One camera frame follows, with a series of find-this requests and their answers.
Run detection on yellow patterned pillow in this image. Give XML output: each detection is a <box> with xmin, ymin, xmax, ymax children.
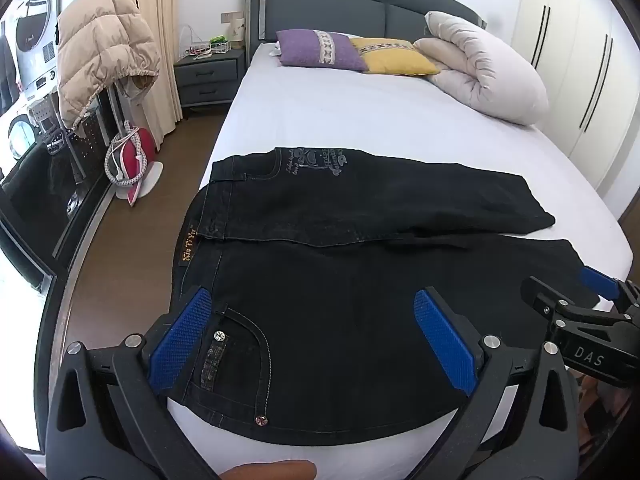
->
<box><xmin>349</xmin><ymin>37</ymin><xmax>441</xmax><ymax>77</ymax></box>

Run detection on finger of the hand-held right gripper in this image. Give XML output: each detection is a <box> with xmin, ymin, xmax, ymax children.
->
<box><xmin>520</xmin><ymin>275</ymin><xmax>571</xmax><ymax>318</ymax></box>
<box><xmin>579</xmin><ymin>265</ymin><xmax>640</xmax><ymax>313</ymax></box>

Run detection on black glass sliding door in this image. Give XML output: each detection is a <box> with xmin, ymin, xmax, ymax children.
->
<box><xmin>0</xmin><ymin>0</ymin><xmax>126</xmax><ymax>291</ymax></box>

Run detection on black denim pants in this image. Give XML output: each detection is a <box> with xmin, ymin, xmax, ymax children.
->
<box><xmin>170</xmin><ymin>146</ymin><xmax>601</xmax><ymax>447</ymax></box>

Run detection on purple patterned pillow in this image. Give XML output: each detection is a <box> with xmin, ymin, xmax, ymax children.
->
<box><xmin>275</xmin><ymin>29</ymin><xmax>370</xmax><ymax>72</ymax></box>

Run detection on red steam iron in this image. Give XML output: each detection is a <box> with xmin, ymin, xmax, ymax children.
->
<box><xmin>105</xmin><ymin>120</ymin><xmax>166</xmax><ymax>208</ymax></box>

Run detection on white sheeted bed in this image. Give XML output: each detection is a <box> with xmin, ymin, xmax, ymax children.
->
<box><xmin>167</xmin><ymin>40</ymin><xmax>636</xmax><ymax>480</ymax></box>

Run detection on person's left hand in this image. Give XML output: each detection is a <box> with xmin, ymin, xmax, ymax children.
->
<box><xmin>220</xmin><ymin>460</ymin><xmax>317</xmax><ymax>480</ymax></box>

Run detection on white wardrobe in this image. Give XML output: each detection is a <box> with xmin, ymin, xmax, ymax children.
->
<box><xmin>510</xmin><ymin>0</ymin><xmax>640</xmax><ymax>221</ymax></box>

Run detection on white wire basket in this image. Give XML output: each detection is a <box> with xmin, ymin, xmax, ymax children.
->
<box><xmin>181</xmin><ymin>25</ymin><xmax>231</xmax><ymax>58</ymax></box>

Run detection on folded cream duvet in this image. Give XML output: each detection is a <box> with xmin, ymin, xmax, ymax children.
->
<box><xmin>414</xmin><ymin>11</ymin><xmax>551</xmax><ymax>126</ymax></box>

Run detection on grey upholstered headboard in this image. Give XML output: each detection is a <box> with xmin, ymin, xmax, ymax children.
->
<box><xmin>243</xmin><ymin>0</ymin><xmax>488</xmax><ymax>56</ymax></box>

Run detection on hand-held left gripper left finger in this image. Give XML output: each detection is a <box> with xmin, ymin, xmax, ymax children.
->
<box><xmin>42</xmin><ymin>286</ymin><xmax>223</xmax><ymax>480</ymax></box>

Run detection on beige puffer jacket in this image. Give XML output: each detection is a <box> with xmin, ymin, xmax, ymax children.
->
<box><xmin>56</xmin><ymin>0</ymin><xmax>162</xmax><ymax>133</ymax></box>

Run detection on white bedside canister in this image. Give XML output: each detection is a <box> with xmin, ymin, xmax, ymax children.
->
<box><xmin>227</xmin><ymin>16</ymin><xmax>247</xmax><ymax>51</ymax></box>

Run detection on grey nightstand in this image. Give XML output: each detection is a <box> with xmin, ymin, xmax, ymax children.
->
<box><xmin>173</xmin><ymin>49</ymin><xmax>248</xmax><ymax>110</ymax></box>

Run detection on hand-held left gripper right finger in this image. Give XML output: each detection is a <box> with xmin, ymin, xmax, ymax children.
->
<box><xmin>412</xmin><ymin>287</ymin><xmax>616</xmax><ymax>480</ymax></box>

